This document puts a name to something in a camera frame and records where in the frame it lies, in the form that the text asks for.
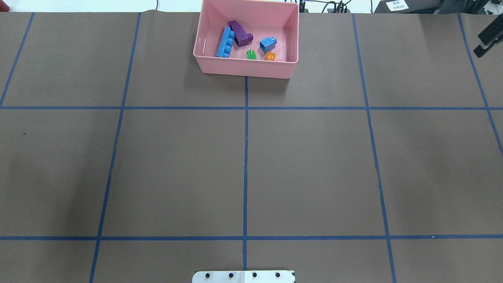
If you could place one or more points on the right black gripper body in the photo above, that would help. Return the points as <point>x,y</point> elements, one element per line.
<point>491,36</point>

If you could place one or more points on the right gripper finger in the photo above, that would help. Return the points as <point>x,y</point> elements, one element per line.
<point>481,50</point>

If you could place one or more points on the orange block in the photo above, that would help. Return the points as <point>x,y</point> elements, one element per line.
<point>270,56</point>

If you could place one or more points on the small blue block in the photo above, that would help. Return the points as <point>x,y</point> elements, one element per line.
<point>267,44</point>

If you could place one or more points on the green block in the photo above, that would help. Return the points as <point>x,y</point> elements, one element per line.
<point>251,55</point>

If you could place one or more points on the purple block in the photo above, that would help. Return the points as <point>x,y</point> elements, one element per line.
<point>242,38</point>

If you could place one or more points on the long blue block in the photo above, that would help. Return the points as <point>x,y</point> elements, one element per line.
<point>226,43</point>

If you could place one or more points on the black labelled box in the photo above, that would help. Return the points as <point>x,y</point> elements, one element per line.
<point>407,6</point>

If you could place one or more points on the pink plastic box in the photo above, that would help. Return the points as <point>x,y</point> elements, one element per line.
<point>260,18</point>

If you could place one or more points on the white camera stand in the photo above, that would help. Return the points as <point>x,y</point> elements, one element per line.
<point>245,276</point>

